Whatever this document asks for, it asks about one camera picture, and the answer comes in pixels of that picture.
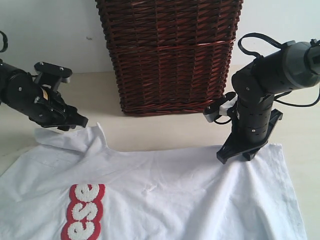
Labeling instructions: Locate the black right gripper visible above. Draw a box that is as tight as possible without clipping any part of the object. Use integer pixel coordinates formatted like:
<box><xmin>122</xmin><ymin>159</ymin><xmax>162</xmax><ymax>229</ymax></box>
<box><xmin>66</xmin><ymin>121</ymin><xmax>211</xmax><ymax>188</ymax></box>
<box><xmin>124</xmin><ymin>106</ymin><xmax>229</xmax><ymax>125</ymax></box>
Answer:
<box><xmin>216</xmin><ymin>94</ymin><xmax>283</xmax><ymax>164</ymax></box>

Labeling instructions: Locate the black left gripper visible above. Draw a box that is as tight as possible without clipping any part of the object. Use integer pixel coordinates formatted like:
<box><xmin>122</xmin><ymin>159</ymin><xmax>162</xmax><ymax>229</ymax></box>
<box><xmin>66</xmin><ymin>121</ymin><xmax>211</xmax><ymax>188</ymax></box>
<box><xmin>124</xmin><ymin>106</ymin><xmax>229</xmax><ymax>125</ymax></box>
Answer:
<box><xmin>28</xmin><ymin>86</ymin><xmax>89</xmax><ymax>132</ymax></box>

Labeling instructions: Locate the white t-shirt with red lettering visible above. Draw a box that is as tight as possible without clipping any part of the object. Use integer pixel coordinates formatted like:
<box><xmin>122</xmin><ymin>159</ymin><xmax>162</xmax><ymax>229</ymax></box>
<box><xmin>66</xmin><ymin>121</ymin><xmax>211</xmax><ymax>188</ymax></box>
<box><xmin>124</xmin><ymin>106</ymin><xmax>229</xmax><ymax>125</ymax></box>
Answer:
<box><xmin>0</xmin><ymin>125</ymin><xmax>307</xmax><ymax>240</ymax></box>

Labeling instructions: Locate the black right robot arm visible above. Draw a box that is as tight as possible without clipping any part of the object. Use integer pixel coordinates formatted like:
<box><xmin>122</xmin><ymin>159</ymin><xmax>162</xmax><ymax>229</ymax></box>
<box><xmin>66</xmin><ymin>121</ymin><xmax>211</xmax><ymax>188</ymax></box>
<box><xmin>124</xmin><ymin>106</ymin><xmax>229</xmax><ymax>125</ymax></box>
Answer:
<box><xmin>216</xmin><ymin>40</ymin><xmax>320</xmax><ymax>164</ymax></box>

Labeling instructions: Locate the dark brown wicker basket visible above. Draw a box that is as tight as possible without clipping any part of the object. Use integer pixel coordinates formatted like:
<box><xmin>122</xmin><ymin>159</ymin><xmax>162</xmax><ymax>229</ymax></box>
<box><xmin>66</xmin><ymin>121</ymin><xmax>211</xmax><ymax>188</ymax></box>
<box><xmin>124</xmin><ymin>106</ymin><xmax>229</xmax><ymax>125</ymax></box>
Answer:
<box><xmin>96</xmin><ymin>0</ymin><xmax>243</xmax><ymax>116</ymax></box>

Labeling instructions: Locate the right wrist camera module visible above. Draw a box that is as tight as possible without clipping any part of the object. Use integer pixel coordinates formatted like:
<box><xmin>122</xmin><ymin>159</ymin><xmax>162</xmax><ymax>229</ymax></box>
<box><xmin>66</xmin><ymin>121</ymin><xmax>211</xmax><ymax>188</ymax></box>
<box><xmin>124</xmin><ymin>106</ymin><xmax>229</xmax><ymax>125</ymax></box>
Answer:
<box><xmin>203</xmin><ymin>91</ymin><xmax>238</xmax><ymax>123</ymax></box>

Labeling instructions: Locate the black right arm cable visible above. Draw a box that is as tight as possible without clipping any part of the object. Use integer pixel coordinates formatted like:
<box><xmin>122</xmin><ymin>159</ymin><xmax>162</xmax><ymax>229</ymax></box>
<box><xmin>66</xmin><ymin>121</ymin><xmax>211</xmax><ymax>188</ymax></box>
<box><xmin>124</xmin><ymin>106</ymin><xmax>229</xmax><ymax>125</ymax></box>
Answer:
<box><xmin>213</xmin><ymin>32</ymin><xmax>320</xmax><ymax>126</ymax></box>

